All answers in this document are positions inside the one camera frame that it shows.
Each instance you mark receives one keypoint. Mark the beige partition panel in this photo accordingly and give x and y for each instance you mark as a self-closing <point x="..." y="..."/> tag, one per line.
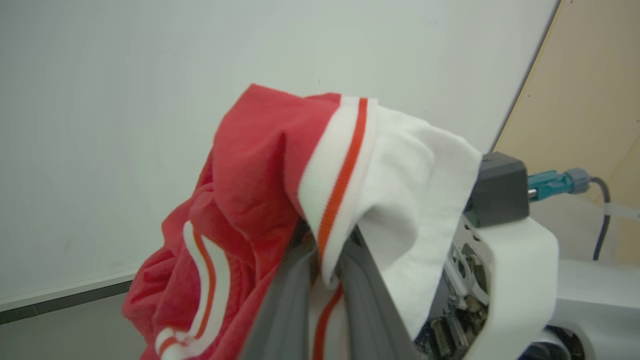
<point x="585" y="90"/>

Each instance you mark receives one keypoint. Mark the red and white jersey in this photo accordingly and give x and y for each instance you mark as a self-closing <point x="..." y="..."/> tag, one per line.
<point x="250" y="175"/>

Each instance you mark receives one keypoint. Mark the dark grey right wrist camera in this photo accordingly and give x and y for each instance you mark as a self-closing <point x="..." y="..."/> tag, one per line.
<point x="500" y="190"/>

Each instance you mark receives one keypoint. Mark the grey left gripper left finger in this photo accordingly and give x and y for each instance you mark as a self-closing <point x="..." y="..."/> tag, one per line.
<point x="285" y="305"/>

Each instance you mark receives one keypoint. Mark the white and black baseboard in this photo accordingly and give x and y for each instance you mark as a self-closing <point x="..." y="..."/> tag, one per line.
<point x="65" y="297"/>

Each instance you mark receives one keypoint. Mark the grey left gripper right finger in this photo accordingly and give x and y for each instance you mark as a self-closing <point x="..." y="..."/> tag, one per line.
<point x="365" y="320"/>

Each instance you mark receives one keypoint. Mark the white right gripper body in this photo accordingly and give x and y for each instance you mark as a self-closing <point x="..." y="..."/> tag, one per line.
<point x="525" y="280"/>

